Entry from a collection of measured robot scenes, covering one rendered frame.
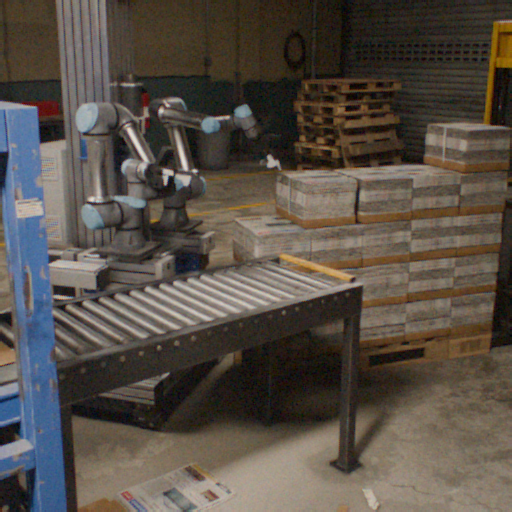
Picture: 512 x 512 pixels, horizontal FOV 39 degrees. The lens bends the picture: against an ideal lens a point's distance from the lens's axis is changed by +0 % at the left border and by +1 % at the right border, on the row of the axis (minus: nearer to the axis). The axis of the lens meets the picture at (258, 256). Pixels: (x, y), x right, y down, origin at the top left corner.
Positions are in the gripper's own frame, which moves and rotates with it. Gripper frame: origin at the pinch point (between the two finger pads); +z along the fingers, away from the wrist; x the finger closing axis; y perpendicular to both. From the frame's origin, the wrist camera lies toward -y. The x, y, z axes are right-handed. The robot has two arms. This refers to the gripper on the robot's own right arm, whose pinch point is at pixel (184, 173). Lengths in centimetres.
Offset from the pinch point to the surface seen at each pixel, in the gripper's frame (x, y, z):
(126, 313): 29, 49, 10
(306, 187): -94, 7, -18
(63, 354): 64, 53, 26
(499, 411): -152, 104, 70
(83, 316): 42, 50, 2
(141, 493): 11, 125, 4
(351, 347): -53, 62, 49
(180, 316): 18, 47, 26
